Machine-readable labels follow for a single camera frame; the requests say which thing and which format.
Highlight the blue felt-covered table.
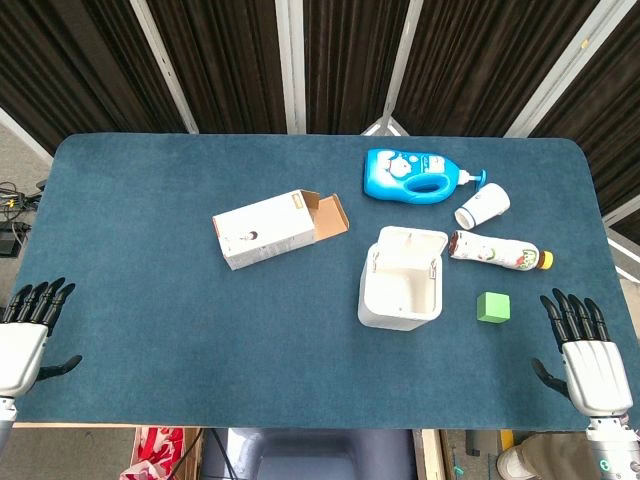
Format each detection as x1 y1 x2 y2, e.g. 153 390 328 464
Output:
10 132 634 431

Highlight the red and white bag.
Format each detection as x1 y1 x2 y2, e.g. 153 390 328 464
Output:
119 426 187 480

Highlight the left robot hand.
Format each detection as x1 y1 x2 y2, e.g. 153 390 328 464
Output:
0 277 84 399

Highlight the blue detergent bottle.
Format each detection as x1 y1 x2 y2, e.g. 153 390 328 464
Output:
362 148 488 205

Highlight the black cables and power adapter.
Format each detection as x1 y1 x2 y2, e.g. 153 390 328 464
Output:
0 180 45 258

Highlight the black curtain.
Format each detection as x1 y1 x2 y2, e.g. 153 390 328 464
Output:
0 0 640 241

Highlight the white cardboard box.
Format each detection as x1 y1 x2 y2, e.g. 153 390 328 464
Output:
212 188 351 272

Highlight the drink bottle with yellow cap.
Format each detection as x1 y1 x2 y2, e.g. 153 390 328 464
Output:
448 229 555 273

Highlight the person's shoe and trouser leg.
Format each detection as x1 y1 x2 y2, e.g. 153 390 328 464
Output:
495 432 596 480

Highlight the green cube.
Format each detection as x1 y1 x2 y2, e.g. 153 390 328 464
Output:
475 292 512 322

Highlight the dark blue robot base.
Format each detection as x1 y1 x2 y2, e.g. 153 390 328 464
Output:
199 428 417 480

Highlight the white paper cup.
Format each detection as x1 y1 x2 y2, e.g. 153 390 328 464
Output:
454 182 511 231

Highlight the white plastic container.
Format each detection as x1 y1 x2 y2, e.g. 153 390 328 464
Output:
357 225 449 332

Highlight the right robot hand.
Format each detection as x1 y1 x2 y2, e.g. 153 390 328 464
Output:
531 288 634 416

